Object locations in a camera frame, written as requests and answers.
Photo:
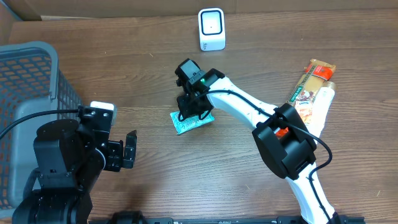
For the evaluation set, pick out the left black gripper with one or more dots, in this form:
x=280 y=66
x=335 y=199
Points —
x=116 y=154

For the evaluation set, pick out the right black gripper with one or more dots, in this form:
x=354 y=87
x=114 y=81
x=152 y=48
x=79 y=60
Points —
x=186 y=104

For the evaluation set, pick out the teal snack packet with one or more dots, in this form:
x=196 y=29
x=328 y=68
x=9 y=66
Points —
x=189 y=123

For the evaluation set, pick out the spaghetti pasta packet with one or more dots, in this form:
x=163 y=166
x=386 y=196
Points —
x=303 y=95

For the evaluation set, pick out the white tube with gold cap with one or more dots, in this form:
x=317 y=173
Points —
x=320 y=108

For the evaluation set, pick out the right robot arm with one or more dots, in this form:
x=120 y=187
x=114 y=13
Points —
x=285 y=144

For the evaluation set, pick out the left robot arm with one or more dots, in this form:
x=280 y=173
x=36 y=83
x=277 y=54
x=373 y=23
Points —
x=71 y=154

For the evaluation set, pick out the grey plastic mesh basket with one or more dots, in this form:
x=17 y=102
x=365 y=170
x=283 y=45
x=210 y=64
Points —
x=31 y=82

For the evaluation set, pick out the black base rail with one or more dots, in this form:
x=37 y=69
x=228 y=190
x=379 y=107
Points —
x=138 y=218

